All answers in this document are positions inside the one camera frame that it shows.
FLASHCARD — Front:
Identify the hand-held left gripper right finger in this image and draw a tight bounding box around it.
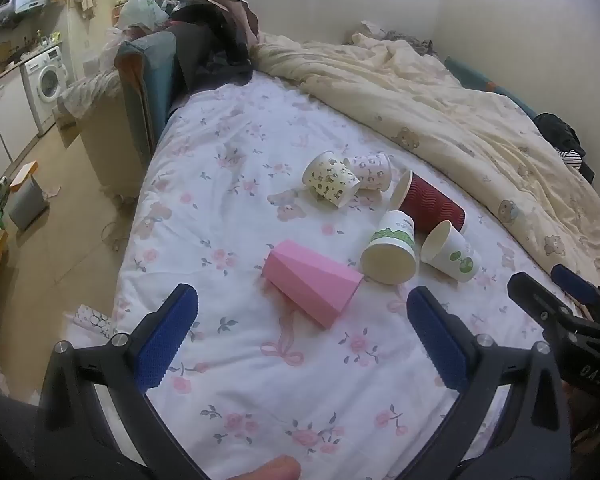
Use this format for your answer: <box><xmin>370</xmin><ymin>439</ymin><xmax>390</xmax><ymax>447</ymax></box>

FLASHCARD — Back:
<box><xmin>395</xmin><ymin>286</ymin><xmax>573</xmax><ymax>480</ymax></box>

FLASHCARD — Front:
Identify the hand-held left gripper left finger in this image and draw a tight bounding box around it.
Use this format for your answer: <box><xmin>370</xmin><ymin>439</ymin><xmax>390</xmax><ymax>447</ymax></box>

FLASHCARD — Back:
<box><xmin>35</xmin><ymin>283</ymin><xmax>216</xmax><ymax>480</ymax></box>

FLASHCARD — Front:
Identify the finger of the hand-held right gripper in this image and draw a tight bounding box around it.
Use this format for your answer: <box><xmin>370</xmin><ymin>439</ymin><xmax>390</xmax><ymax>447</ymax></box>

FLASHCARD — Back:
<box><xmin>551</xmin><ymin>263</ymin><xmax>600</xmax><ymax>311</ymax></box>
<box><xmin>507</xmin><ymin>272</ymin><xmax>583</xmax><ymax>333</ymax></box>

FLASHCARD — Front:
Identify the pink faceted cup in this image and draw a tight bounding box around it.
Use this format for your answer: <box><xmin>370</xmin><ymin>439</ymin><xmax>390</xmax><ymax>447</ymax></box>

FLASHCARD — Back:
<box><xmin>261</xmin><ymin>240</ymin><xmax>365</xmax><ymax>331</ymax></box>

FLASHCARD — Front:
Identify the white cup green sprout print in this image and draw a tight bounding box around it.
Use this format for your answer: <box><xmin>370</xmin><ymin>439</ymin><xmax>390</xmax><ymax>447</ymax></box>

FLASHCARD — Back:
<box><xmin>420</xmin><ymin>220</ymin><xmax>482</xmax><ymax>285</ymax></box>

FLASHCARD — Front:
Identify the white cup green band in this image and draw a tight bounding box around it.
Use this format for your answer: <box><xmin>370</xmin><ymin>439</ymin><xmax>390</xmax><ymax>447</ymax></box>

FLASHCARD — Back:
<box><xmin>360</xmin><ymin>210</ymin><xmax>420</xmax><ymax>286</ymax></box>

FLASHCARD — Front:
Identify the dark red ribbed cup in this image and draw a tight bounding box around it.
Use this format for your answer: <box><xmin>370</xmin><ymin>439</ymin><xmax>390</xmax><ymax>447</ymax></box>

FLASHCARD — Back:
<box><xmin>389</xmin><ymin>170</ymin><xmax>467</xmax><ymax>236</ymax></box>

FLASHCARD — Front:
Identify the white cup pink pattern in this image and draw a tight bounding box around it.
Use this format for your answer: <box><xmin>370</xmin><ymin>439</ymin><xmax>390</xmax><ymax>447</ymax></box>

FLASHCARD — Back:
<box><xmin>343</xmin><ymin>152</ymin><xmax>393</xmax><ymax>192</ymax></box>

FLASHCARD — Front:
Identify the white cup green bear pattern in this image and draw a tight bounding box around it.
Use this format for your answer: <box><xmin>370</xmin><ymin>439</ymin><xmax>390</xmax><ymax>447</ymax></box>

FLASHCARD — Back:
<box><xmin>302</xmin><ymin>151</ymin><xmax>363</xmax><ymax>210</ymax></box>

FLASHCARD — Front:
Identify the person's left hand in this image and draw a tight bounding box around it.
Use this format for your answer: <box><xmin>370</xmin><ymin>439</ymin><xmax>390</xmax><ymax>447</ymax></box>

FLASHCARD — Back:
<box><xmin>214</xmin><ymin>455</ymin><xmax>302</xmax><ymax>480</ymax></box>

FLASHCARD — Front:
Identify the striped cloth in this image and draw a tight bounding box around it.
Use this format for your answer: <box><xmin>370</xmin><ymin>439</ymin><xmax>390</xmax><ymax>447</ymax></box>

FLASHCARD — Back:
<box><xmin>555</xmin><ymin>147</ymin><xmax>584</xmax><ymax>169</ymax></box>

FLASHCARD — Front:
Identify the black garment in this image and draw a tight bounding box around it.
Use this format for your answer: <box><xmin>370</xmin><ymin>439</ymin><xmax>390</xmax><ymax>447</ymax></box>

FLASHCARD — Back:
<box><xmin>532</xmin><ymin>112</ymin><xmax>588</xmax><ymax>161</ymax></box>

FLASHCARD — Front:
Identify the grey trash bin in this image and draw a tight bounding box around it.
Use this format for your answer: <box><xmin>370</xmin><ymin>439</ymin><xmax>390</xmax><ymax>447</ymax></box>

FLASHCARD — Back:
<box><xmin>7</xmin><ymin>160</ymin><xmax>51</xmax><ymax>232</ymax></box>

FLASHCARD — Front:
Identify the teal mattress edge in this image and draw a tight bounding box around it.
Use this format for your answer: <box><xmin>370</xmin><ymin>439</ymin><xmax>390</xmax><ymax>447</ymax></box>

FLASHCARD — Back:
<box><xmin>444</xmin><ymin>55</ymin><xmax>537</xmax><ymax>122</ymax></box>

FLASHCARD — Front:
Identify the cream bear print quilt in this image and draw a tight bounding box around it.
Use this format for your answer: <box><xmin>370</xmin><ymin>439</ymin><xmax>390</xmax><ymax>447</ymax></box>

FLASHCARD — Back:
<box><xmin>252</xmin><ymin>30</ymin><xmax>600</xmax><ymax>281</ymax></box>

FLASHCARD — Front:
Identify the blue padded headboard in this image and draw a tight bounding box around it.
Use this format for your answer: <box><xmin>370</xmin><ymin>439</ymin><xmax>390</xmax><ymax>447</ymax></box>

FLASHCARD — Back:
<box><xmin>114</xmin><ymin>30</ymin><xmax>182</xmax><ymax>161</ymax></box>

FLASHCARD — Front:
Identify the floral cloth bundle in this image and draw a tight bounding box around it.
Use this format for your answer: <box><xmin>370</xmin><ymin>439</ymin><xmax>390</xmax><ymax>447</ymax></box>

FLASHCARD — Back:
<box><xmin>55</xmin><ymin>67</ymin><xmax>125</xmax><ymax>122</ymax></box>

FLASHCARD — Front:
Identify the white kitchen cabinet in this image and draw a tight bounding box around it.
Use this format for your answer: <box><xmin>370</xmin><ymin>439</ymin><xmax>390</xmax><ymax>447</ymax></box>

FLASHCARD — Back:
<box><xmin>0</xmin><ymin>67</ymin><xmax>41</xmax><ymax>182</ymax></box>

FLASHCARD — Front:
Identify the white washing machine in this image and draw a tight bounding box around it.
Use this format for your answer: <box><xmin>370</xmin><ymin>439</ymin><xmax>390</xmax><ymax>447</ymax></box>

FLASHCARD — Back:
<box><xmin>20</xmin><ymin>45</ymin><xmax>77</xmax><ymax>137</ymax></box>

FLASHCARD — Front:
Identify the dark clothes pile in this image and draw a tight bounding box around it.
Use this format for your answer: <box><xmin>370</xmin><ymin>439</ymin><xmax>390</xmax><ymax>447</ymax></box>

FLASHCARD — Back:
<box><xmin>162</xmin><ymin>0</ymin><xmax>262</xmax><ymax>98</ymax></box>

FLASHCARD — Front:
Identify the white plastic bag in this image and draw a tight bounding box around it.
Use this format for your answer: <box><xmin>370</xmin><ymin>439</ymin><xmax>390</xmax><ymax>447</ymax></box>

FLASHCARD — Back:
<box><xmin>115</xmin><ymin>0</ymin><xmax>170</xmax><ymax>32</ymax></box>

